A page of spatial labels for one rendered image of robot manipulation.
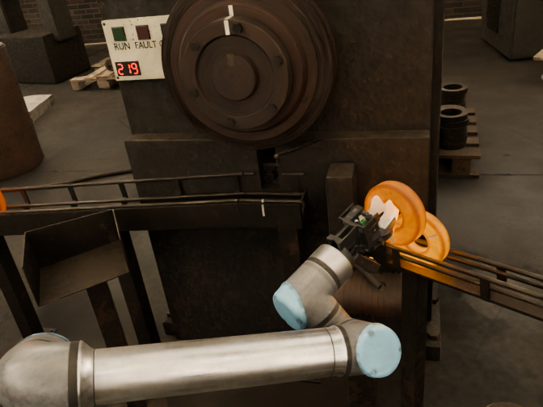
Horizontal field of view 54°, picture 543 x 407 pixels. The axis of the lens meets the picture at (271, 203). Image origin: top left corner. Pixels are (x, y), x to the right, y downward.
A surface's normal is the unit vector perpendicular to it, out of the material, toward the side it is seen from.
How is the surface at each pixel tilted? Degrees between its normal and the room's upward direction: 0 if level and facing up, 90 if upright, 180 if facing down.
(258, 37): 90
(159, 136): 0
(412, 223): 88
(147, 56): 90
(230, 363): 51
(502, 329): 0
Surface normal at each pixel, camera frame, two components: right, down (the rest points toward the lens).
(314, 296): 0.35, -0.19
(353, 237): 0.67, 0.29
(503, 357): -0.11, -0.87
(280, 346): 0.19, -0.66
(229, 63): -0.24, 0.49
